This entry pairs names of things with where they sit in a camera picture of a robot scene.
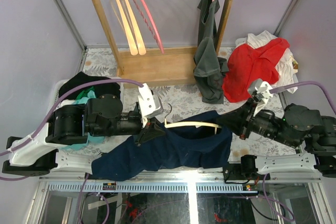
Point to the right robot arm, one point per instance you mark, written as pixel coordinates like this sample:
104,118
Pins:
299,126

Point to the navy blue t-shirt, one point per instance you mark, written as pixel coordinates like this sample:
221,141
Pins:
189,146

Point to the white garment pile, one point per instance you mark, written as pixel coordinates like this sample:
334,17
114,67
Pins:
287,66

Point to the floral table mat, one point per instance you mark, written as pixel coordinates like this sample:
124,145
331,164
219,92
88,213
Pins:
181,101

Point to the grey t-shirt on hanger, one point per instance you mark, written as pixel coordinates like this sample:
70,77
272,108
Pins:
209,69

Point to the wooden clothes rack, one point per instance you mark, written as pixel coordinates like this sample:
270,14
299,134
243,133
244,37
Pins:
173,67

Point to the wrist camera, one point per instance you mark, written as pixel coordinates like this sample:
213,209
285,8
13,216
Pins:
260,92
150,104

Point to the light wooden hanger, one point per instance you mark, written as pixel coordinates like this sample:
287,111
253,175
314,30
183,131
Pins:
127,30
135,28

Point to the white plastic bin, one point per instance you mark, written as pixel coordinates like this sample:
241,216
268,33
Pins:
69,89

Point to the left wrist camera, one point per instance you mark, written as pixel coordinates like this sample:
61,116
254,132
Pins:
150,104

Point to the cream plastic hanger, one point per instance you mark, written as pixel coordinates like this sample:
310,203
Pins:
195,124

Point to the red t-shirt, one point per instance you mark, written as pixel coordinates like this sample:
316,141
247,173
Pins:
247,64

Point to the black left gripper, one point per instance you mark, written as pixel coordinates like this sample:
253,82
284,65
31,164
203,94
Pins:
153,128

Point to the white cloth in bin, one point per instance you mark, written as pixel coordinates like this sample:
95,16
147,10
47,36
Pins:
65,102

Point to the light wooden hanger left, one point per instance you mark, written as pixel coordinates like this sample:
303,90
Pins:
127,30

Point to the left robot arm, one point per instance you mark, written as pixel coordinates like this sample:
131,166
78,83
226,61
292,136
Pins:
74,124

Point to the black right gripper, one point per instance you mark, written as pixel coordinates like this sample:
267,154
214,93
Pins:
238,120

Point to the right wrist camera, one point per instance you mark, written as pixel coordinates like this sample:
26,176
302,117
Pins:
260,92

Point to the green garment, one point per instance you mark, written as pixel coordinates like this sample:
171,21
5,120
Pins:
85,93

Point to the teal t-shirt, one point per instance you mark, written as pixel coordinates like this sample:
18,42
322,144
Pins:
90,139

